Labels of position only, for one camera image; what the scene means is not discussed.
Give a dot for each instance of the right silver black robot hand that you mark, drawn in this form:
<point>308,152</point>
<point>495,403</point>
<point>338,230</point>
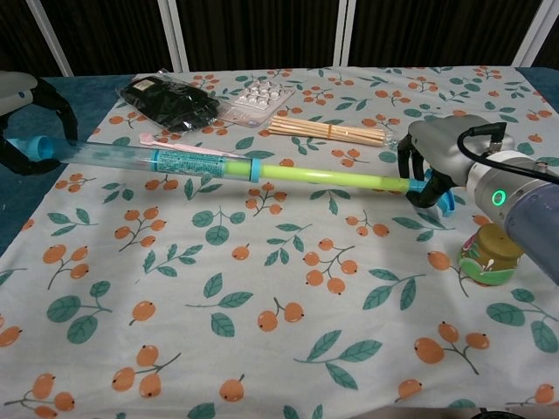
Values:
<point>445,144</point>

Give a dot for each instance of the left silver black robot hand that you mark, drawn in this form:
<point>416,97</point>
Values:
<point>17,91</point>

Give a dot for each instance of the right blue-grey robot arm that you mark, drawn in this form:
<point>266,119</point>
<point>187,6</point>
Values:
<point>533,209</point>

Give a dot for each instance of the bundle of wooden sticks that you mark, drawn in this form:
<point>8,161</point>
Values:
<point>332,131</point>

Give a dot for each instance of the small jar with gold lid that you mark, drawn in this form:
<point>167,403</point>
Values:
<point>493,253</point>

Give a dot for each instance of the pink toothbrush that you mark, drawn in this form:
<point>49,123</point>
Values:
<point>150,139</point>

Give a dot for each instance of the black gloves in plastic bag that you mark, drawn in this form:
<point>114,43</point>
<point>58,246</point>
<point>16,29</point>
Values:
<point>174,102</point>

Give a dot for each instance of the clear pink blister pack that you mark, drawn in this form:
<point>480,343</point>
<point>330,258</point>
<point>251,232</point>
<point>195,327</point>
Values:
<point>257,98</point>

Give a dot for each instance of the floral orange berry tablecloth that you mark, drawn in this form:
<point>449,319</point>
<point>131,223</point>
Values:
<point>262,270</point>

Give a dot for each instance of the white partition frame post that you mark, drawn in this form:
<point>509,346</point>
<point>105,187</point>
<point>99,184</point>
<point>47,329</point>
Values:
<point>52,39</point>
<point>535,35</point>
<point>342,30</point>
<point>177,43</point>

